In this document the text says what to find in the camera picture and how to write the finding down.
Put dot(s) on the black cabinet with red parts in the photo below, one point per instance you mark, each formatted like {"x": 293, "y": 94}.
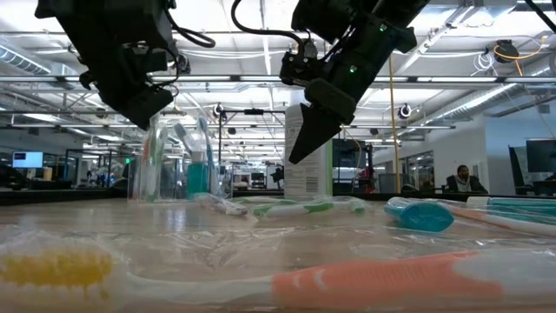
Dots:
{"x": 352, "y": 165}

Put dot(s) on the dark monitor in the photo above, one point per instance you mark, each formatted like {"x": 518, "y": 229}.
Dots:
{"x": 543, "y": 156}

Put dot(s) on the grey bin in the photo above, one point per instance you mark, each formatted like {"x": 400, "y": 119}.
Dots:
{"x": 386, "y": 182}

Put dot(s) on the monitor with blue screen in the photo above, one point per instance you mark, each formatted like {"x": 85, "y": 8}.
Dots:
{"x": 27, "y": 159}

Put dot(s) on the black background rig frame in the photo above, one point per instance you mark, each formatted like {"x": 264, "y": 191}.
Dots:
{"x": 254, "y": 111}

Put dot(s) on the purple white toothbrush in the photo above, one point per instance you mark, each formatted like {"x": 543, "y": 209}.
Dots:
{"x": 230, "y": 208}

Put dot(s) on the teal toothbrush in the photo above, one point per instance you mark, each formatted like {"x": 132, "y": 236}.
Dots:
{"x": 521, "y": 201}

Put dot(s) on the clear acrylic toothbrush holder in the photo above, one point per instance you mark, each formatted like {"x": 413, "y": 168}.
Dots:
{"x": 176, "y": 187}

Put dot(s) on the black aluminium table frame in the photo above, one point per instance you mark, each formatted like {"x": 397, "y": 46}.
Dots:
{"x": 65, "y": 196}

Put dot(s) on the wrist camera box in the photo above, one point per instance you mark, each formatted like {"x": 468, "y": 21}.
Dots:
{"x": 150, "y": 58}
{"x": 304, "y": 65}

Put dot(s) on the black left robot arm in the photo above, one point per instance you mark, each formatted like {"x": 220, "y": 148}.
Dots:
{"x": 108, "y": 30}

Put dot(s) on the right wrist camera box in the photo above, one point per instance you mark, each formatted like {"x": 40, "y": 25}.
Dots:
{"x": 304, "y": 65}

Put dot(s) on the person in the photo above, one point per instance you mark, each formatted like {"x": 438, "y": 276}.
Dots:
{"x": 464, "y": 180}

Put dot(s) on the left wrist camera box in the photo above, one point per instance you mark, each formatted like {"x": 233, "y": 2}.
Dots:
{"x": 150, "y": 58}

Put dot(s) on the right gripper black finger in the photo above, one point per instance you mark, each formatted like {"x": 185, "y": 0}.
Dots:
{"x": 321, "y": 117}

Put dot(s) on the white wipes canister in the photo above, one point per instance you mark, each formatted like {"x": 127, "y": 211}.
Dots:
{"x": 310, "y": 178}

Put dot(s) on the blue white toothbrush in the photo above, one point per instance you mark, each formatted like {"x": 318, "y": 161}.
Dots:
{"x": 182, "y": 135}
{"x": 207, "y": 152}

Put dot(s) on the small blue mouthwash bottle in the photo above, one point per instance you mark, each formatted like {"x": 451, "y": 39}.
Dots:
{"x": 425, "y": 217}
{"x": 197, "y": 178}

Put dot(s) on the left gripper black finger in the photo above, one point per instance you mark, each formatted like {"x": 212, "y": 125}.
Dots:
{"x": 139, "y": 106}

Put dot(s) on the black camera on tripod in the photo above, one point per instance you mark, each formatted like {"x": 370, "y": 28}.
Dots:
{"x": 278, "y": 174}

